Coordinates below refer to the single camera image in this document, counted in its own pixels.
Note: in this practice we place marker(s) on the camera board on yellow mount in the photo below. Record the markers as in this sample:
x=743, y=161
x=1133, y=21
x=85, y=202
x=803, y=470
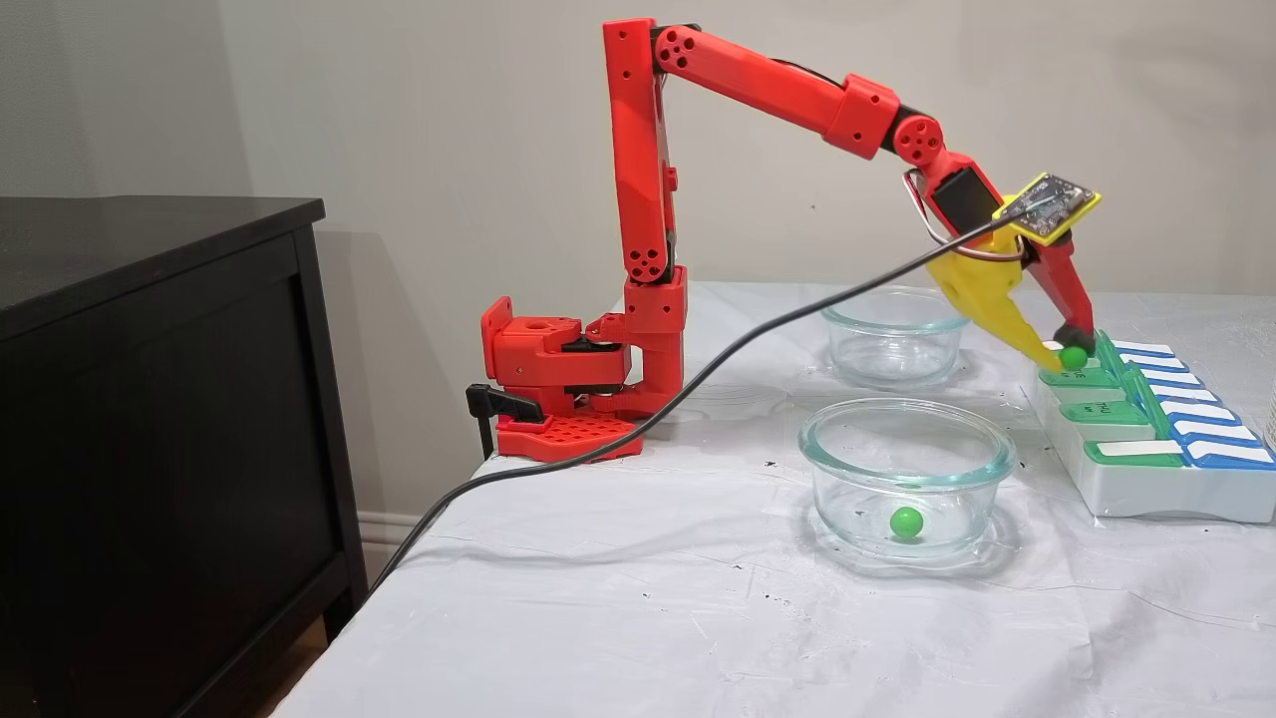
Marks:
x=1052, y=204

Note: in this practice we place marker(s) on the weekly pill organizer box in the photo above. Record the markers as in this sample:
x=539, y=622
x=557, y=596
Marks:
x=1126, y=489

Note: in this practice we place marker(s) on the black cabinet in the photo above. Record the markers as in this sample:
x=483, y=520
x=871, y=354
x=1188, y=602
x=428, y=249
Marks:
x=150, y=449

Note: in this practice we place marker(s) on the green round pill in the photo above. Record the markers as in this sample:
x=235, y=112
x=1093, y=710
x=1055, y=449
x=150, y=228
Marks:
x=1074, y=357
x=905, y=522

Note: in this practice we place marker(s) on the white baseboard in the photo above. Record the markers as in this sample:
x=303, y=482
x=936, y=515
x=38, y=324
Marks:
x=384, y=529

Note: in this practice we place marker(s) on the white table cloth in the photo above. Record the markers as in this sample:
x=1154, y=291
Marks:
x=648, y=598

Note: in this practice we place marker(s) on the glass bowl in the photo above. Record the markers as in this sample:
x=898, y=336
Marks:
x=977, y=499
x=897, y=359

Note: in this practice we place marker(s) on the black table clamp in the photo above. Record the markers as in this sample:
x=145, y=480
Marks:
x=498, y=402

